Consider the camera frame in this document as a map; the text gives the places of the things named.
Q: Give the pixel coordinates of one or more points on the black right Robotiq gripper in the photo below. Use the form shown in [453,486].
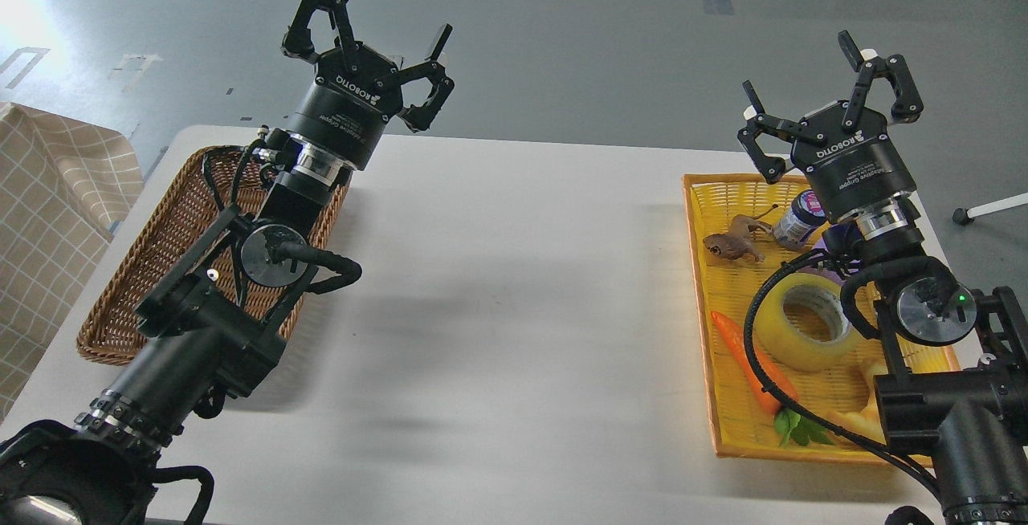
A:
[853,164]

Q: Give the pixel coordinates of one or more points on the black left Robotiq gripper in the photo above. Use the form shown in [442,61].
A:
[347,107]

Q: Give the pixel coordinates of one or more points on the yellow tape roll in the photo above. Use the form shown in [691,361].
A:
[801,323]

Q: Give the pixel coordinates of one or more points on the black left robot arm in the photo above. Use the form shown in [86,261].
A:
[212,322]

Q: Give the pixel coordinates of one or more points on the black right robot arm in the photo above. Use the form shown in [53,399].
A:
[952,403]

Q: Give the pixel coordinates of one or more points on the small jar with blue lid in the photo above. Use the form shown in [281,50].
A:
[803,216]

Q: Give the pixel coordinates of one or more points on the purple foam block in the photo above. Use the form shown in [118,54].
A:
[837,268]

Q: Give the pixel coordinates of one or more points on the white leg with black caster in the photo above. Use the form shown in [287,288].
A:
[966,216]

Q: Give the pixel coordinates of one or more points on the brown toy frog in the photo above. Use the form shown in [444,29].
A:
[738,240]

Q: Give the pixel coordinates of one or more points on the brown wicker basket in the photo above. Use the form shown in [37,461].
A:
[110,334]

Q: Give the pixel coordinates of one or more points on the toy croissant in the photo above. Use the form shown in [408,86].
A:
[865,422]

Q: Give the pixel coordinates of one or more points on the beige checkered cloth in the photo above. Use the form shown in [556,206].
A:
[64,185]

